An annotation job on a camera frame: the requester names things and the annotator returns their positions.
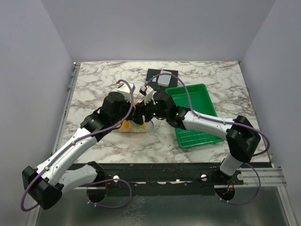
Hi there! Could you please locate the green plastic tray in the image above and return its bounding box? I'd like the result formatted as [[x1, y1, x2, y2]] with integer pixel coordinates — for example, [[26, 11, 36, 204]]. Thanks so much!
[[166, 84, 224, 148]]

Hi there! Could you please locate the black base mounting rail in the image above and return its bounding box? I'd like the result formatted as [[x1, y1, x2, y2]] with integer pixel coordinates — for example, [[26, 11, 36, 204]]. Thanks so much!
[[88, 161, 243, 196]]

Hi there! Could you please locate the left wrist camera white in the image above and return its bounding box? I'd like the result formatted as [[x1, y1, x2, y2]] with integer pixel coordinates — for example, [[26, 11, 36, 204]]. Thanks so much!
[[117, 83, 135, 102]]

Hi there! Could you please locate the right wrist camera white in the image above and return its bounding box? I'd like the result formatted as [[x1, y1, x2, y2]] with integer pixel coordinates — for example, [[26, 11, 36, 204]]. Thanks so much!
[[139, 85, 154, 105]]

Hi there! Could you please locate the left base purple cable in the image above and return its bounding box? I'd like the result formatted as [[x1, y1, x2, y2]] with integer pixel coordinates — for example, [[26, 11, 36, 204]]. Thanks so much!
[[87, 178, 132, 209]]

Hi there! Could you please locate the black flat box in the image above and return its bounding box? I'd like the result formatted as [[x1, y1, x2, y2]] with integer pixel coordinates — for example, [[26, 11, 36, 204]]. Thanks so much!
[[146, 69, 178, 91]]

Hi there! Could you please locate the clear zip top bag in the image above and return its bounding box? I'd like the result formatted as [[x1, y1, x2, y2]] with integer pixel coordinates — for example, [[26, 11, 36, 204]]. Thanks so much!
[[117, 101, 156, 134]]

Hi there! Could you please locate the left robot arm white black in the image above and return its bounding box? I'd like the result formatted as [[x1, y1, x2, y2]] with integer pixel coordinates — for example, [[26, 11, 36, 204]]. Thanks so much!
[[21, 90, 134, 211]]

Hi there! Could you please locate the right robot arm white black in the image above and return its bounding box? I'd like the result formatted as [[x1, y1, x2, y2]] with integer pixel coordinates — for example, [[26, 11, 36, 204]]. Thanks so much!
[[134, 87, 261, 184]]

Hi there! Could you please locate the grey translucent small case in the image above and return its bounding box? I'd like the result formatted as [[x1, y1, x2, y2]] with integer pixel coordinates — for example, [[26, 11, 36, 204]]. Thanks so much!
[[157, 71, 172, 87]]

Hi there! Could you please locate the yellow peach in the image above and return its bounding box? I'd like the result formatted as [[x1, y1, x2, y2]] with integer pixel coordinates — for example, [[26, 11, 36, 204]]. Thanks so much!
[[118, 120, 132, 132]]

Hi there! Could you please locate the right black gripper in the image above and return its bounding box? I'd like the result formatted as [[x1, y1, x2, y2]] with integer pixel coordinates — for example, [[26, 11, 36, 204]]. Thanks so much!
[[133, 96, 168, 125]]

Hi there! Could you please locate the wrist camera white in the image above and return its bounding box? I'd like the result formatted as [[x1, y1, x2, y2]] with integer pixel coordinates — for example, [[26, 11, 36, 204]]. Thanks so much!
[[139, 85, 154, 105], [117, 83, 135, 102]]

